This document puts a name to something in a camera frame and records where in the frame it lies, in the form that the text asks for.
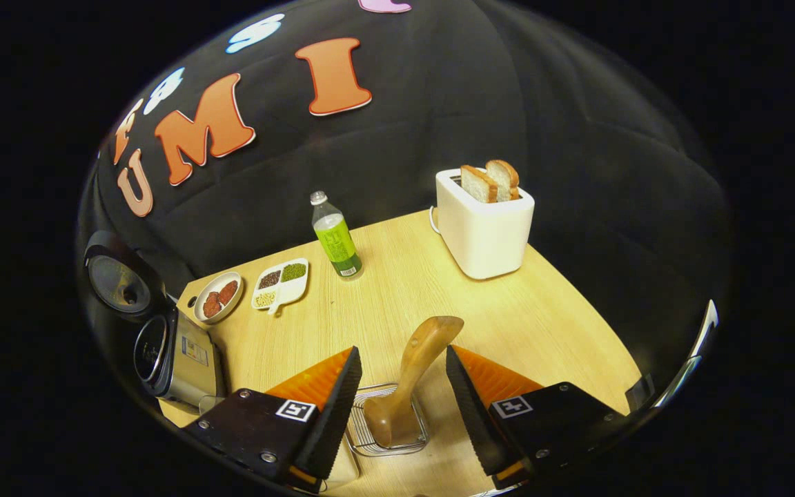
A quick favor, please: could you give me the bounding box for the metal wire chopstick holder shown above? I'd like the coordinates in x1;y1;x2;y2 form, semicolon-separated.
345;382;430;458

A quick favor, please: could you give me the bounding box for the clear plastic container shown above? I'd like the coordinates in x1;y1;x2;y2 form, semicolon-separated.
320;442;361;491

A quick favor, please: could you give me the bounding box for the dark lidded silver rice cooker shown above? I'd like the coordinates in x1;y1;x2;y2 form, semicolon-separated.
84;230;227;409

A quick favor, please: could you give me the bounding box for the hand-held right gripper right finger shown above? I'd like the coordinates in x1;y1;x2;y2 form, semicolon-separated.
445;345;623;491

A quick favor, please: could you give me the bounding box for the round plate of red meat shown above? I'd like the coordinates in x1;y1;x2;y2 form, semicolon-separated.
193;271;244;325

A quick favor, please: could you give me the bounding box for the wooden spoon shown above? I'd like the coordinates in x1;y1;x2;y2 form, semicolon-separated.
363;315;465;448

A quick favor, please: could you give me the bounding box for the white toaster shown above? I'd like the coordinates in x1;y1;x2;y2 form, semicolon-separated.
435;168;536;280

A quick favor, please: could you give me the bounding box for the white divided dish of beans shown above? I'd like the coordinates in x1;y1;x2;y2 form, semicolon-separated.
251;258;310;317

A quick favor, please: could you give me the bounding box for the green label drink bottle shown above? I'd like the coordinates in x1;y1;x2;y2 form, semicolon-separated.
310;191;364;280

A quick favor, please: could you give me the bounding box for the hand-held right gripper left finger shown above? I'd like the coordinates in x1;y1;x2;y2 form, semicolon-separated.
184;346;364;493

